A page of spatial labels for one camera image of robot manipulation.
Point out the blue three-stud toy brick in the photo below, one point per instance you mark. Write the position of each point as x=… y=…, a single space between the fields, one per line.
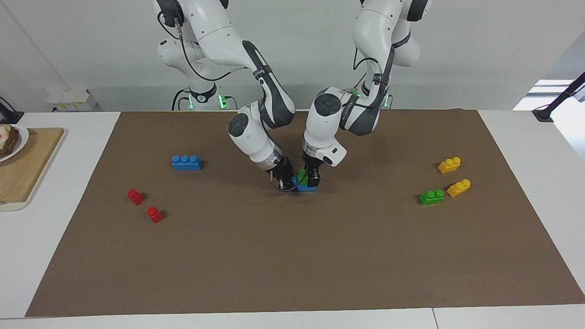
x=186 y=163
x=304 y=188

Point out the green two-stud toy brick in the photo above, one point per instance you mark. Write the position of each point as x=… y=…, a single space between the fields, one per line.
x=431 y=198
x=302 y=177

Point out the brown table mat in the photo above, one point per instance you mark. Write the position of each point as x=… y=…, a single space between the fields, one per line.
x=292 y=256

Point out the brown toast sandwich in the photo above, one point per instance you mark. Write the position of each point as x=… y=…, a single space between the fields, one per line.
x=8 y=141

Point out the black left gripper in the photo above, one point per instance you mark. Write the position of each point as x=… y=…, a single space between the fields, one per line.
x=312 y=165

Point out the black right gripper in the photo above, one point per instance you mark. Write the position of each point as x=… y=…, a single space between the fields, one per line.
x=282 y=171

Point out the wooden cutting board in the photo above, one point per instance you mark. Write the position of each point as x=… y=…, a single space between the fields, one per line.
x=27 y=173

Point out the red one-stud toy brick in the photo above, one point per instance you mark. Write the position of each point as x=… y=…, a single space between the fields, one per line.
x=155 y=214
x=135 y=197

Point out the white power box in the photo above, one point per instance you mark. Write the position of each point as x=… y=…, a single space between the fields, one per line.
x=71 y=101

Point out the white plate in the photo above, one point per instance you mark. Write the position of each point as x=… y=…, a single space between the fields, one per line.
x=23 y=137

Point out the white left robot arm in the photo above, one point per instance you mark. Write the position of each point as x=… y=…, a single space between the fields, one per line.
x=324 y=119

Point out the black clamp mount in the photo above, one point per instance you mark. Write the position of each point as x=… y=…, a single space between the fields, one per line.
x=8 y=113

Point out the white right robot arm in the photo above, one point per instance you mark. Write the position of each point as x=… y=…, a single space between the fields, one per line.
x=249 y=137

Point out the black camera stand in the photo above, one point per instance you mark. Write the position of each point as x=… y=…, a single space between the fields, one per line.
x=560 y=98

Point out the yellow two-stud toy brick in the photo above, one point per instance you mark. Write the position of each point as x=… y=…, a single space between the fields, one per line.
x=449 y=166
x=458 y=188

